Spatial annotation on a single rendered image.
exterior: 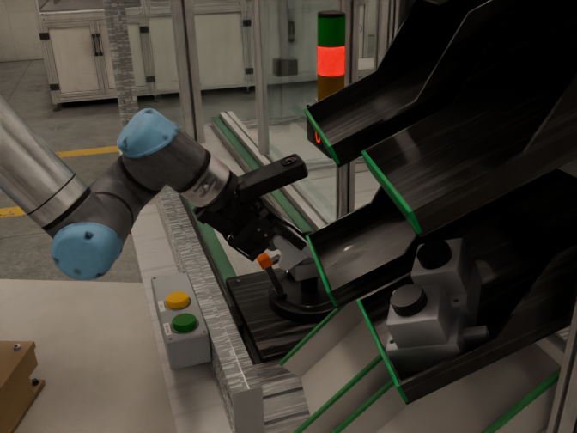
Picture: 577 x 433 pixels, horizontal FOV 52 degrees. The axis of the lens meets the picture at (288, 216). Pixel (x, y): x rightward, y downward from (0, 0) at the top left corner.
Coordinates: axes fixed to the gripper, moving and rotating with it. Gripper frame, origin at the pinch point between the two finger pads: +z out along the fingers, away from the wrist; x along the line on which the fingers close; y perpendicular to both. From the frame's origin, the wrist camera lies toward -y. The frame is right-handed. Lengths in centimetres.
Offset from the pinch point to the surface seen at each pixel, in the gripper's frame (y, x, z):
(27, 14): 100, -804, -30
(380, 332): -2.8, 38.8, -13.8
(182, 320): 23.1, -1.5, -8.2
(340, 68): -26.0, -16.6, -9.9
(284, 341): 13.1, 9.6, 1.7
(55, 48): 73, -524, -3
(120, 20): -4, -82, -34
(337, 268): -3.5, 27.0, -13.8
